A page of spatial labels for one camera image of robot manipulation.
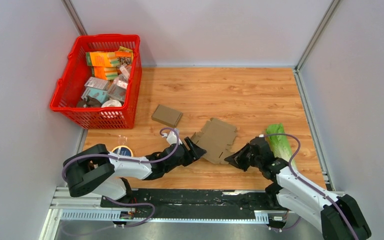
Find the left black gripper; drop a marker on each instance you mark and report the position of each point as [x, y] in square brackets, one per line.
[195, 153]

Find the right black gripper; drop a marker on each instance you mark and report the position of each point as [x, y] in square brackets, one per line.
[236, 159]

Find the cardboard box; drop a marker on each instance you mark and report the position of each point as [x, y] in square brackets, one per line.
[217, 138]
[167, 116]

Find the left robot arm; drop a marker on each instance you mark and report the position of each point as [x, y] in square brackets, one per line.
[99, 171]

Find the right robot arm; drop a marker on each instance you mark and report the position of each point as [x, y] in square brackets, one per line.
[337, 217]

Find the teal box in basket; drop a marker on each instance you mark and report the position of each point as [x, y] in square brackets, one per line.
[98, 94]

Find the orange green box lower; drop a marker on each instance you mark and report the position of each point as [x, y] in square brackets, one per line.
[104, 73]

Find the orange green box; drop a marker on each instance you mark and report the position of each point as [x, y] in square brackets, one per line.
[104, 73]
[102, 59]

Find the orange green box upper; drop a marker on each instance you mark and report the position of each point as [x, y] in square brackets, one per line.
[102, 59]

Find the green napa cabbage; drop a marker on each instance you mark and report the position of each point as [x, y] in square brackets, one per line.
[279, 144]

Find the clear packet in basket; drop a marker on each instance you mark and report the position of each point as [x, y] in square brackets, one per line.
[118, 89]

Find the white tape roll in basket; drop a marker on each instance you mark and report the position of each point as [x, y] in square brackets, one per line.
[112, 103]

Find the red plastic shopping basket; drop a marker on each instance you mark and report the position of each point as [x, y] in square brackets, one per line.
[70, 87]

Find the colourful snack packet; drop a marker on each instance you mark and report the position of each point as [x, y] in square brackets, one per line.
[125, 55]

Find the grey packet in basket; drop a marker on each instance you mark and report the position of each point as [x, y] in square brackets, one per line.
[97, 83]

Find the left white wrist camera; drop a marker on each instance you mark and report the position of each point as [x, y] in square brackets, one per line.
[173, 137]

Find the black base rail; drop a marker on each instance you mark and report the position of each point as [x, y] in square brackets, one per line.
[174, 206]

